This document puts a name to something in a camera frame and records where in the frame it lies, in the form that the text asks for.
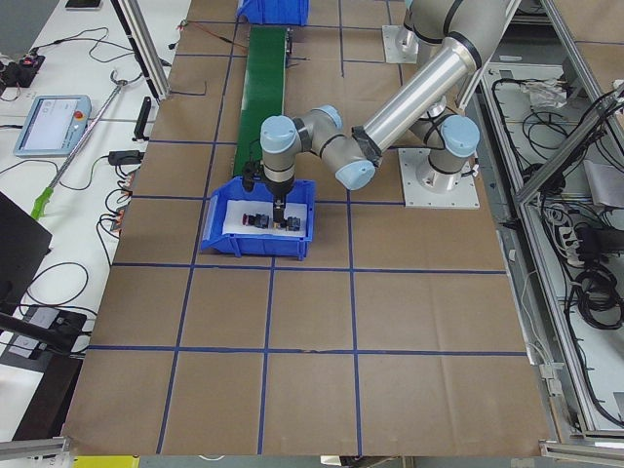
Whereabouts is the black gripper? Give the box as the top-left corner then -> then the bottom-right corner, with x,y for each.
265,178 -> 293,229

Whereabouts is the yellow push button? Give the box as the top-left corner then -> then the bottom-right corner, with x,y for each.
285,216 -> 301,232

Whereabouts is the red push button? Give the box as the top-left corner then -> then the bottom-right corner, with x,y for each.
242,214 -> 270,229

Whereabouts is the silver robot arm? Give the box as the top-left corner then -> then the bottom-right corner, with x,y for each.
395,1 -> 439,67
259,1 -> 518,228

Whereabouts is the left blue plastic bin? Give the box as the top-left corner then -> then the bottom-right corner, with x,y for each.
201,176 -> 316,259

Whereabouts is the blue plastic bin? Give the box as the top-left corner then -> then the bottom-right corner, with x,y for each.
201,176 -> 316,259
236,0 -> 310,25

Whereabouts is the white foam pad left bin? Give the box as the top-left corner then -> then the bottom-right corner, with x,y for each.
222,200 -> 309,237

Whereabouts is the green conveyor belt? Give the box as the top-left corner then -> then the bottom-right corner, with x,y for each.
232,26 -> 288,176

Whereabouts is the black power adapter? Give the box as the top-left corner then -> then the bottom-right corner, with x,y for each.
107,150 -> 144,167

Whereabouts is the right blue plastic bin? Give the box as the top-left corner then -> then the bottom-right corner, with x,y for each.
236,0 -> 310,25

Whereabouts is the teach pendant tablet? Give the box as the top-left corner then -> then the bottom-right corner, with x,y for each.
14,95 -> 92,158

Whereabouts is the grabber reaching tool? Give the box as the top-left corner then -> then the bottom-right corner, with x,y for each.
30,70 -> 142,220

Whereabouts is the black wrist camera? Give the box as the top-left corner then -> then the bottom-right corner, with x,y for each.
242,160 -> 263,192

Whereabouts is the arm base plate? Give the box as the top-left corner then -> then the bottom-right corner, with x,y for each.
398,148 -> 480,210
381,25 -> 418,64

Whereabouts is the aluminium frame post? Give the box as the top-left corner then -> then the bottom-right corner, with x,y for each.
111,0 -> 171,102

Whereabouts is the red black conveyor wire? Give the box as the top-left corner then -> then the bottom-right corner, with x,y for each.
177,19 -> 250,52

